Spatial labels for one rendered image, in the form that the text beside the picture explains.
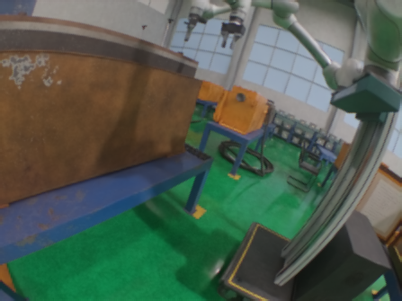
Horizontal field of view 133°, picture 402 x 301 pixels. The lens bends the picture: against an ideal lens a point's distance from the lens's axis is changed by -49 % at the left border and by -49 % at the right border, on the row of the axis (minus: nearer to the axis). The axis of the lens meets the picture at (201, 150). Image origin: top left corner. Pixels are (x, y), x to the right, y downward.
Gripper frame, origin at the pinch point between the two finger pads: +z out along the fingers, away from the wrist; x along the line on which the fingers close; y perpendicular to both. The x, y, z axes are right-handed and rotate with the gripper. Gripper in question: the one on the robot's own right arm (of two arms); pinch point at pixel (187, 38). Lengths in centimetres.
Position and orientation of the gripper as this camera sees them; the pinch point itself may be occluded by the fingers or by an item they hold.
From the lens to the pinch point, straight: 123.0
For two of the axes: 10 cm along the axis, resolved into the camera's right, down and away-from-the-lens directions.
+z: -2.9, 8.9, 3.6
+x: 2.0, 4.2, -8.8
